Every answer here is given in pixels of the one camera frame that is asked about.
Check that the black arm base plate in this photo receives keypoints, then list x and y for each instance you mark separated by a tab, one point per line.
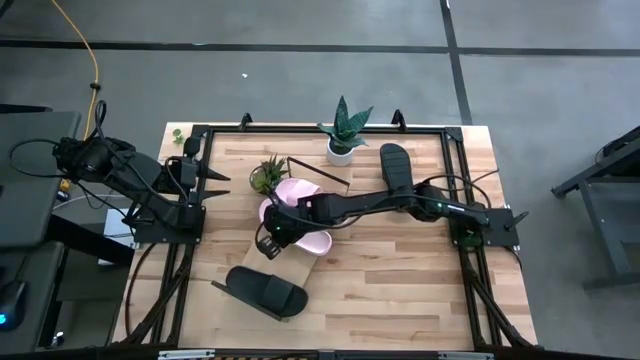
500	227
170	236

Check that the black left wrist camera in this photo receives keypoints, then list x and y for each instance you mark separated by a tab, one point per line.
189	172

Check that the silver metal bracket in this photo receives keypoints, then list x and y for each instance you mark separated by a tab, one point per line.
186	355
465	356

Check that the small green plant sprig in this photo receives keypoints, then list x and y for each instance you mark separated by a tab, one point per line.
178	136

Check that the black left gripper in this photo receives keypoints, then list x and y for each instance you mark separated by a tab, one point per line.
202	150

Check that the pink slide sandal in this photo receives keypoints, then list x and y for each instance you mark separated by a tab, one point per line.
315	245
295	190

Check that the dark metal cart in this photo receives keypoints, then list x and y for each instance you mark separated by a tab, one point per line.
600	215

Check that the dark grey desk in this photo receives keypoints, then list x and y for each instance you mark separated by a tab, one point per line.
30	200

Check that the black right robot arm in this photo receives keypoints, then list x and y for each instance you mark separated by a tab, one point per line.
380	200

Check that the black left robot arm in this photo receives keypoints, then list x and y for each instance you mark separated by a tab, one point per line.
145	175

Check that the white box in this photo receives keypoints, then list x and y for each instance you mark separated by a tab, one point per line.
117	230

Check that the black metal table frame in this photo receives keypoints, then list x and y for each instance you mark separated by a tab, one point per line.
300	130

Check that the small succulent plant in pot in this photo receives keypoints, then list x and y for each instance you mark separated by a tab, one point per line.
269	176

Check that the black slide sandal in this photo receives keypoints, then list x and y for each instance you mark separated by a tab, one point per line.
270	292
397	165

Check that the snake plant in white pot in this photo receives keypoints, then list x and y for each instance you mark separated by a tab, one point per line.
341	150

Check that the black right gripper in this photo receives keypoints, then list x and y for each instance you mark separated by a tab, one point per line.
287	222

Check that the black computer mouse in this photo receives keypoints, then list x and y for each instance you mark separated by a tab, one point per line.
11	305

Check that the wooden shelf with black frame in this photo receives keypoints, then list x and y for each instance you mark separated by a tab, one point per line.
295	267

